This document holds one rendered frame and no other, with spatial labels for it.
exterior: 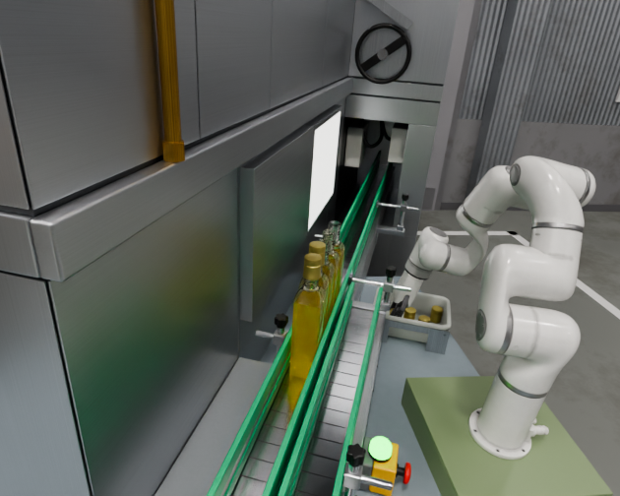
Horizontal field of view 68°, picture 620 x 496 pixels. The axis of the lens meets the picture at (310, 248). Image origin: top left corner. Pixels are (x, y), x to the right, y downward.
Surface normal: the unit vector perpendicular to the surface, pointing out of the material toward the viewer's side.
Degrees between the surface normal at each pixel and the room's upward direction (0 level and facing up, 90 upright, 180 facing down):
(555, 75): 90
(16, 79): 90
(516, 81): 90
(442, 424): 4
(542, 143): 90
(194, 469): 0
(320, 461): 0
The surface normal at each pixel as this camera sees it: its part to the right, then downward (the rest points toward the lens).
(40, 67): 0.97, 0.16
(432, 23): -0.24, 0.40
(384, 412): 0.07, -0.90
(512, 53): 0.14, 0.43
